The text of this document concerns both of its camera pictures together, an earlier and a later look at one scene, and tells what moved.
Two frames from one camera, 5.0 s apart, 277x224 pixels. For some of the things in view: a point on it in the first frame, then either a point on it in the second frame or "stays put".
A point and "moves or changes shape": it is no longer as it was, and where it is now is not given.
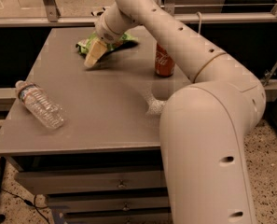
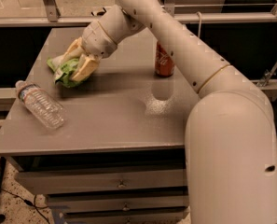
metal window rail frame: (200, 15) stays put
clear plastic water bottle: (40, 104) stays put
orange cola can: (164, 63) stays put
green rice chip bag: (83, 45) moves or changes shape
